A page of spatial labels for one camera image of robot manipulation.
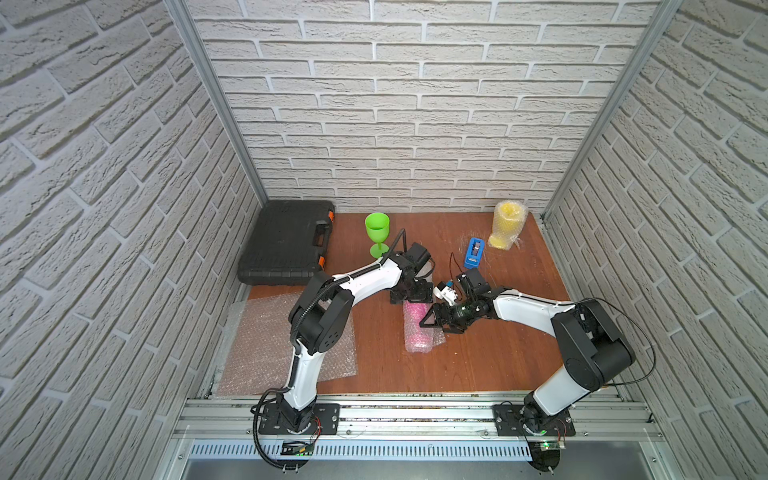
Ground green plastic wine glass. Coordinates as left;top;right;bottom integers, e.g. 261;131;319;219
365;212;390;259

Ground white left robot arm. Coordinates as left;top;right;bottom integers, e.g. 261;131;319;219
277;253;434;431

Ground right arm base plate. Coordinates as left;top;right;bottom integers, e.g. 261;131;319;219
491;401;576;437

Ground black plastic tool case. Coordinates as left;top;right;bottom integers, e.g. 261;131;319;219
237;200;335;286

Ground blue tape dispenser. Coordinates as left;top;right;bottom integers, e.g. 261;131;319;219
463;237;485;269

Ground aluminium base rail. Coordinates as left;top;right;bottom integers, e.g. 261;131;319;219
171;391;664;462

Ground pink plastic wine glass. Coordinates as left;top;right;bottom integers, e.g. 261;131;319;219
403;302;433;353

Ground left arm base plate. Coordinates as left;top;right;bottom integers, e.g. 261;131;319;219
258;402;341;435

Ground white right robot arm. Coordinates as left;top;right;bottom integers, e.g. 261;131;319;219
419;288;636;430

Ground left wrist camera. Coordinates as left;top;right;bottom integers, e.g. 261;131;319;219
400;243;431;275

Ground yellow plastic wine glass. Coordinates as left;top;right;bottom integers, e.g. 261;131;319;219
488;201;528;250

